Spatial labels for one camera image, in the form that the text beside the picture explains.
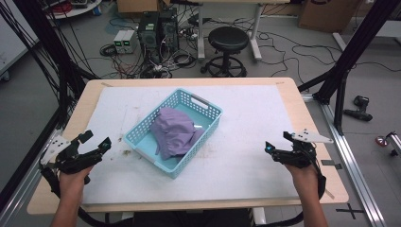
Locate black metal frame post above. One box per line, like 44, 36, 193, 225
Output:
297, 0, 401, 135
0, 0, 99, 211

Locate person's left hand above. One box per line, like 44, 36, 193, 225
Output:
58, 166, 94, 204

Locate black round stool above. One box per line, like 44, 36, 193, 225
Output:
200, 26, 250, 79

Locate light blue plastic basket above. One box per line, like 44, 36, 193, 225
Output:
122, 88, 224, 180

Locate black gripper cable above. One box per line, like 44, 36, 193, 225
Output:
256, 162, 327, 227
39, 165, 133, 227

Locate grey power supply unit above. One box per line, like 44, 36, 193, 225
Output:
113, 30, 127, 53
122, 29, 138, 55

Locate white cabinet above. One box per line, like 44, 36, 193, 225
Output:
0, 13, 39, 83

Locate person's right hand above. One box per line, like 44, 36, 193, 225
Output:
284, 163, 321, 201

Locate white desk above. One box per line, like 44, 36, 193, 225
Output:
169, 0, 291, 61

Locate black tape piece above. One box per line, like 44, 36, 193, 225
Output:
321, 159, 343, 170

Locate purple shorts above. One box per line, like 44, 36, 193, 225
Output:
149, 107, 206, 161

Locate aluminium floor rail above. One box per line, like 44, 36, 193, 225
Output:
0, 129, 62, 227
302, 94, 387, 227

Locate silver metal bar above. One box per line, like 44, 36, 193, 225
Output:
386, 131, 401, 157

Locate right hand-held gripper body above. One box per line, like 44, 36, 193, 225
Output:
274, 128, 335, 169

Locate round white table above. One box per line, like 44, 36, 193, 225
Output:
44, 0, 103, 20

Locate tangle of floor cables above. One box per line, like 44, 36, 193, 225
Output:
99, 12, 209, 79

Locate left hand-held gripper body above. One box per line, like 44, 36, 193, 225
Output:
39, 134, 96, 175

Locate white foam mat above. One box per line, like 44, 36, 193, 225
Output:
82, 84, 300, 205

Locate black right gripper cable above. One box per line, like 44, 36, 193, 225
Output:
256, 162, 327, 227

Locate long black floor cable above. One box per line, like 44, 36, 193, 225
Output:
258, 31, 401, 86

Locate brown cardboard box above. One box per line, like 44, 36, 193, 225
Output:
116, 0, 171, 14
297, 0, 363, 34

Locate black computer tower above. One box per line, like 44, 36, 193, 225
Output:
137, 11, 161, 64
158, 8, 180, 52

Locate black cordless drill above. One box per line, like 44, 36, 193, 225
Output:
342, 95, 374, 122

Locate red round object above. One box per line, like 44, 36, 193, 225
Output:
375, 135, 391, 148

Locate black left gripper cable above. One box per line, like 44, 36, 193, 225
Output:
39, 165, 133, 227

